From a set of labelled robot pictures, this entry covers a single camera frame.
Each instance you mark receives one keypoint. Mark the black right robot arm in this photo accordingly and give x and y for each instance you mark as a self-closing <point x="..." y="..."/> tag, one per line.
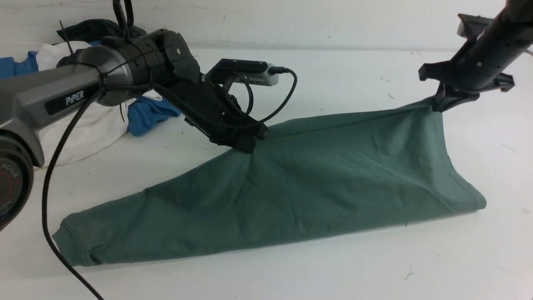
<point x="511" y="27"/>

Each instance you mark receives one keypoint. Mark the blue shirt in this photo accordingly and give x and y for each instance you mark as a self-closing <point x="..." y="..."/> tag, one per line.
<point x="143" y="118"/>

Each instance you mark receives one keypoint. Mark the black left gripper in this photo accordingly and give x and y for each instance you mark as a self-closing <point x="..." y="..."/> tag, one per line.
<point x="210" y="108"/>

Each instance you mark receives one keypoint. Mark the white shirt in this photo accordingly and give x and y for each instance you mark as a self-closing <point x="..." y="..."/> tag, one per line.
<point x="98" y="128"/>

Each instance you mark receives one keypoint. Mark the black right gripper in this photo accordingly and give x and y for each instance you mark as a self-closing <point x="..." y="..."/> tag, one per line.
<point x="471" y="71"/>

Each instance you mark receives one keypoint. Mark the green long-sleeve top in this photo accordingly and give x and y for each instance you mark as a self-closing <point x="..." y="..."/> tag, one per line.
<point x="311" y="178"/>

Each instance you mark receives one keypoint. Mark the dark grey shirt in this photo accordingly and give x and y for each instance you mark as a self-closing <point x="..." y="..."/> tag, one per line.
<point x="85" y="34"/>

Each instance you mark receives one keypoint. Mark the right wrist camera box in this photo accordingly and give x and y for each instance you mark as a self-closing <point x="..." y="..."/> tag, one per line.
<point x="472" y="26"/>

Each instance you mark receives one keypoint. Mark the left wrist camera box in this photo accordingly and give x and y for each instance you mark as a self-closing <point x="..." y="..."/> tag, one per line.
<point x="254" y="72"/>

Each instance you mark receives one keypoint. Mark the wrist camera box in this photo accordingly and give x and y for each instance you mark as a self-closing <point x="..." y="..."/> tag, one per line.
<point x="254" y="72"/>
<point x="472" y="26"/>

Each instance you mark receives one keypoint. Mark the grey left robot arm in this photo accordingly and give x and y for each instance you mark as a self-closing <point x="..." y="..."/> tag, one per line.
<point x="111" y="73"/>

